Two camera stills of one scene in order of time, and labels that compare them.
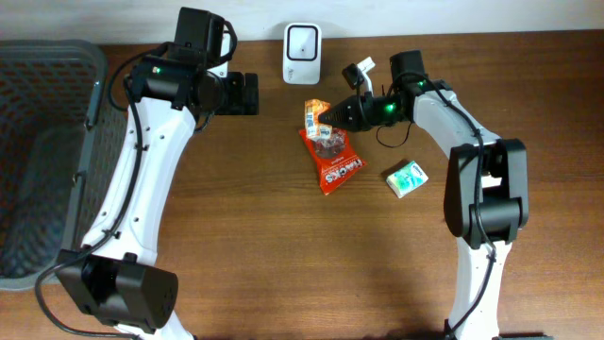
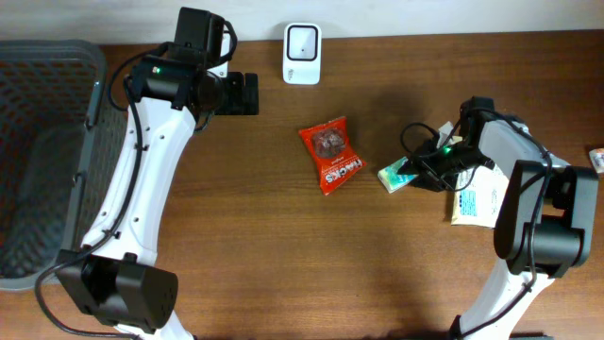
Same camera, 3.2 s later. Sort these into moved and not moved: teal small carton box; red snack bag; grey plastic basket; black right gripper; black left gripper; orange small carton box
Moved: black right gripper; orange small carton box; teal small carton box
Not moved: black left gripper; grey plastic basket; red snack bag
